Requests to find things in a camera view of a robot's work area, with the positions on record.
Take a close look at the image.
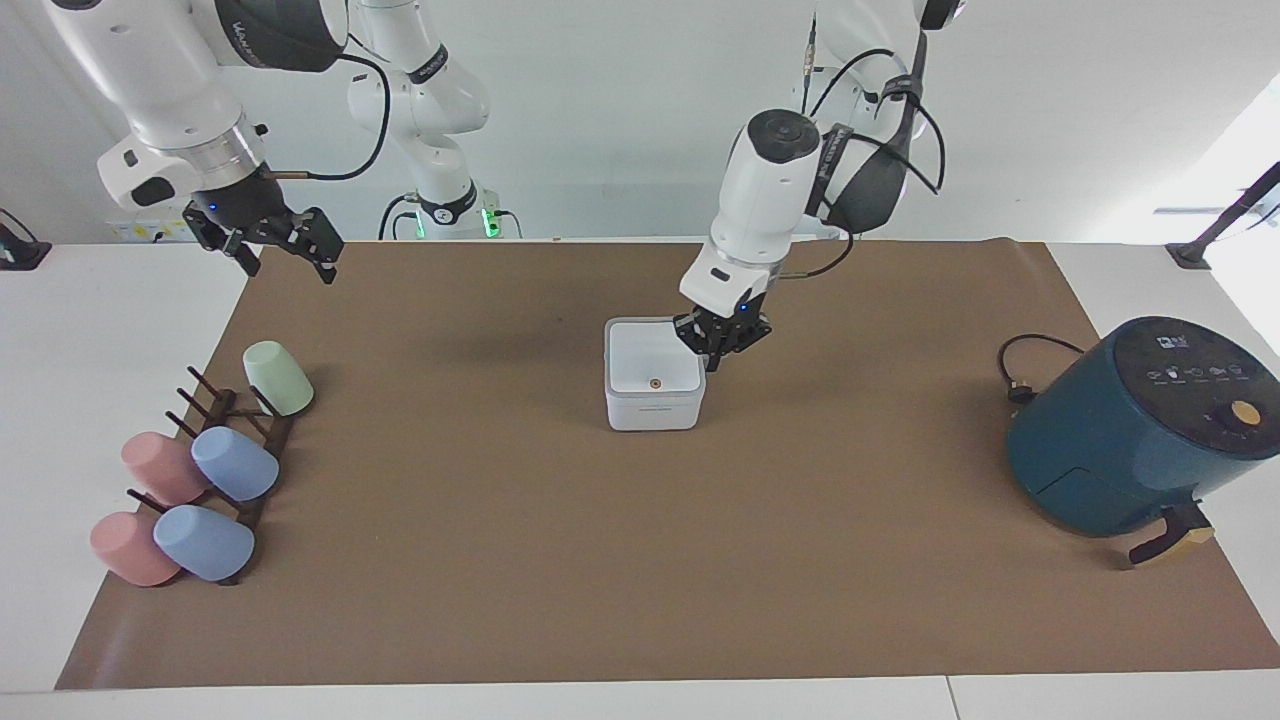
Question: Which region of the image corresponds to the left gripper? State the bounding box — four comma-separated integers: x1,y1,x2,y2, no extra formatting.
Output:
673,287,774,374

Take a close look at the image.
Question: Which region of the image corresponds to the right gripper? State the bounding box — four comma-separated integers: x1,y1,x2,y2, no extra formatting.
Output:
183,170,347,287

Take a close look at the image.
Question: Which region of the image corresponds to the dark wooden cup rack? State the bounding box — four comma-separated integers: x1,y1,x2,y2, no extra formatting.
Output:
127,365,298,587

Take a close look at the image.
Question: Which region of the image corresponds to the black power cord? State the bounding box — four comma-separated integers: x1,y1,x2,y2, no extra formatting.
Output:
997,333,1087,406

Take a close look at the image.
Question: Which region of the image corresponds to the blue cup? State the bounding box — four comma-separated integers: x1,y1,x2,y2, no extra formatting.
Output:
152,504,256,583
190,426,281,503

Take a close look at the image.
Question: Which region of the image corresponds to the black cable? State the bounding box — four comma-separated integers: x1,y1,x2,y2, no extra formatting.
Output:
262,50,392,183
377,192,420,242
775,15,948,283

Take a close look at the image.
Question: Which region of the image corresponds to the white square trash can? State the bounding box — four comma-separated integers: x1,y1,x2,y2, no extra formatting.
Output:
604,316,708,433

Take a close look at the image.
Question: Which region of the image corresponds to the pink cup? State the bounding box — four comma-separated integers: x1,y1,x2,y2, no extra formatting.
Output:
121,431,212,507
89,511,182,588

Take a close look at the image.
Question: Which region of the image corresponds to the green cup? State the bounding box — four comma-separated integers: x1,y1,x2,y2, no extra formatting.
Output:
243,340,315,418

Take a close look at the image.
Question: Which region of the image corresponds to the black stand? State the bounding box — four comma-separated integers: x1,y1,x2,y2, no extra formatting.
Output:
0,207,53,272
1165,161,1280,272

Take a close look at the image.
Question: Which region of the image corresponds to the dark blue air fryer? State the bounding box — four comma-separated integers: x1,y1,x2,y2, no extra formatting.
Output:
1005,315,1280,570

